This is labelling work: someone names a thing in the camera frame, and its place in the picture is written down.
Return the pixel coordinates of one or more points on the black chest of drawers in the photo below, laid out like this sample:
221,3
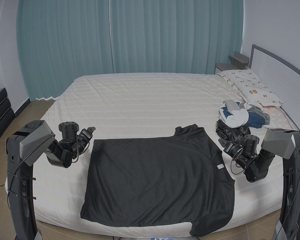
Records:
5,112

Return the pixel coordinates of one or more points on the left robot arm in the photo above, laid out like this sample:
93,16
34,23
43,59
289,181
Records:
32,140

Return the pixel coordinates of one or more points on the white printed pillow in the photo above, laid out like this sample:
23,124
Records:
252,86

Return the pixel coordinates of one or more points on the pile of clothes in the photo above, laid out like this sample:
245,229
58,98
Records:
236,117

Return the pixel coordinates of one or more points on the blue-green curtain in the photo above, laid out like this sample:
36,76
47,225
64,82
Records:
65,46
175,35

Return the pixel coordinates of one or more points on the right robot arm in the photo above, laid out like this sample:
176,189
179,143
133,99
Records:
277,144

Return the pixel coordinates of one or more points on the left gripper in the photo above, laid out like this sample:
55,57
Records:
84,137

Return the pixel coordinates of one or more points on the grey bedside table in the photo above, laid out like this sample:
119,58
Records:
232,62

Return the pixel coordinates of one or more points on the black shiny garment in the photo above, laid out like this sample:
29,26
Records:
230,132

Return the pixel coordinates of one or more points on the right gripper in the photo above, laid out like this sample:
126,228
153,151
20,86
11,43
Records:
234,150

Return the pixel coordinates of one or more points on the bed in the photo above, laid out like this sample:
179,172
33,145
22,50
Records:
145,98

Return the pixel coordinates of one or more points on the black T-shirt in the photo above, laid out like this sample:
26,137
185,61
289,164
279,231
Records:
152,175

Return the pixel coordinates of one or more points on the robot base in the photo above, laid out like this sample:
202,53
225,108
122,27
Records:
161,238

